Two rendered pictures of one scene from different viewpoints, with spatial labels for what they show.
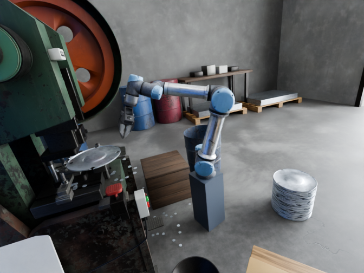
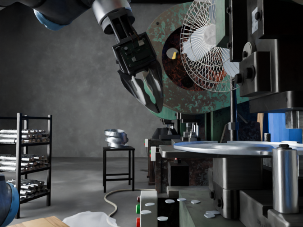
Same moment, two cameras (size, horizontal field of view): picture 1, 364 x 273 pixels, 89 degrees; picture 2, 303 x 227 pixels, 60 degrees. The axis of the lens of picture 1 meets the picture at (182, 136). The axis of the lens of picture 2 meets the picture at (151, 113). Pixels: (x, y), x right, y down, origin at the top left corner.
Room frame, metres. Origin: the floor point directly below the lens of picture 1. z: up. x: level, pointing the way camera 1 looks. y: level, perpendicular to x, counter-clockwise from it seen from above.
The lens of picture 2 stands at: (1.56, 0.48, 0.83)
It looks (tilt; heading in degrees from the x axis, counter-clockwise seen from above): 3 degrees up; 195
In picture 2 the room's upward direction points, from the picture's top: straight up
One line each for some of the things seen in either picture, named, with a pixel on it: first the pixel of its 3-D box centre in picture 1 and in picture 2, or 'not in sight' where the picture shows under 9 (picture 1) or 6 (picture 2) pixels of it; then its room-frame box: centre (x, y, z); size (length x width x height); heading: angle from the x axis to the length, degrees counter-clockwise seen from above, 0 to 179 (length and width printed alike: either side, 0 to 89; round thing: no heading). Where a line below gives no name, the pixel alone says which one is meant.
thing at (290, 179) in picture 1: (294, 179); not in sight; (1.16, -0.82, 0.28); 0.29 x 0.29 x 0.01
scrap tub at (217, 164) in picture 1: (203, 150); not in sight; (1.92, -0.23, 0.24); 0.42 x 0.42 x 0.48
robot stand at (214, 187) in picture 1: (207, 197); not in sight; (1.15, -0.14, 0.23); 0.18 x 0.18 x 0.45; 33
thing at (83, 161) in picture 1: (95, 156); (241, 146); (0.97, 0.51, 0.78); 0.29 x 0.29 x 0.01
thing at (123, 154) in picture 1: (106, 164); (219, 178); (0.98, 0.47, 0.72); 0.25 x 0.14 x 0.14; 106
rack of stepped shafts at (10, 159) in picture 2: not in sight; (21, 161); (-0.66, -1.48, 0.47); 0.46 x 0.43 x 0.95; 86
